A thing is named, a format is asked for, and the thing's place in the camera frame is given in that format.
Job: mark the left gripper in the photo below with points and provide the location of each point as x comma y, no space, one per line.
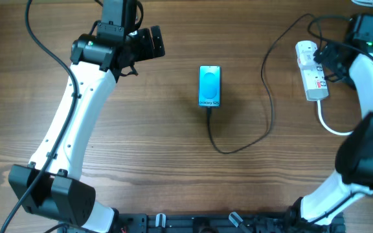
147,52

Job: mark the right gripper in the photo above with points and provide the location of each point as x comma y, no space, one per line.
330,56

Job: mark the Galaxy S25 smartphone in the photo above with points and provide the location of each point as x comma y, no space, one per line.
209,93

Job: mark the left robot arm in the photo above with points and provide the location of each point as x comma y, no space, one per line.
49,185

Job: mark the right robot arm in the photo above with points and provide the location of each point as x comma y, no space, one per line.
352,178

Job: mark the white USB charger adapter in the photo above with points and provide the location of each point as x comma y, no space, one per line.
305,51

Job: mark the white power strip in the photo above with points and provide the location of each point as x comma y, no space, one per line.
314,84

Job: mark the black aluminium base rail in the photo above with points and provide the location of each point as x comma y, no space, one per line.
160,223

